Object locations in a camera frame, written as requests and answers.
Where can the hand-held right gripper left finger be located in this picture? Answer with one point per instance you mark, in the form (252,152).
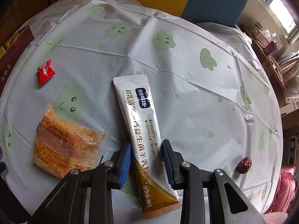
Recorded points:
(123,168)

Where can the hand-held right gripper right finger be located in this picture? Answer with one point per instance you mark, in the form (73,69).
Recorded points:
(168,165)

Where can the white gold powder sachet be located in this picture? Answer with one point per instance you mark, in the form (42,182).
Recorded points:
(140,121)

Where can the clear sesame cake packet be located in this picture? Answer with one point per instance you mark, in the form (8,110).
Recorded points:
(65,149)

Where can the small red candy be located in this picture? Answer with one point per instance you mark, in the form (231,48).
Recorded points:
(46,72)

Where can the gold tin box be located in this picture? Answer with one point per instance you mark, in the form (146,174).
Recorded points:
(14,58)

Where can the red date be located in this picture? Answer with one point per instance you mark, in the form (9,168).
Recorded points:
(244,165)

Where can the white green printed tablecloth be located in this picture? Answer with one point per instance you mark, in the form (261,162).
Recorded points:
(186,86)

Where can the pink cloth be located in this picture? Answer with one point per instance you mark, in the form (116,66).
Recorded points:
(287,186)

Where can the white cardboard box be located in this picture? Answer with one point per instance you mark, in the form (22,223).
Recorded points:
(292,98)

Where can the wooden side table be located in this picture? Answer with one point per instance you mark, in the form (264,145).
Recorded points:
(273,67)

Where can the purple box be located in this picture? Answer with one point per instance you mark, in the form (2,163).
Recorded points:
(272,49)

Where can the pink tissue box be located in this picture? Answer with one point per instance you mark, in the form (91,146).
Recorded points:
(261,39)

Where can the hanging floral curtain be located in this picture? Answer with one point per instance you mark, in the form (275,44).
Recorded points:
(289,63)

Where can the green white tissue box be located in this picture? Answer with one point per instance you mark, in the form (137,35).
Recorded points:
(258,26)

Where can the grey yellow blue chair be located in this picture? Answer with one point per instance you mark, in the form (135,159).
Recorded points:
(210,2)

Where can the window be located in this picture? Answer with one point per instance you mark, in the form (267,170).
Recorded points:
(280,7)

